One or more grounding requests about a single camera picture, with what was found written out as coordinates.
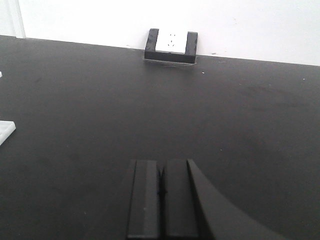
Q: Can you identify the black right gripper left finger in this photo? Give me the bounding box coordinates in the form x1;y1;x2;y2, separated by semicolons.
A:
126;160;160;239

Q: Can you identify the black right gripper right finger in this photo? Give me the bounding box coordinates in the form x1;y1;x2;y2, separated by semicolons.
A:
163;159;285;240

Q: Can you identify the white socket in black box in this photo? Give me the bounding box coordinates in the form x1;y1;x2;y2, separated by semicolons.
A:
144;28;198;64

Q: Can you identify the white test tube rack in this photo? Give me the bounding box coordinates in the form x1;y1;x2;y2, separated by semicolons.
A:
0;71;17;147

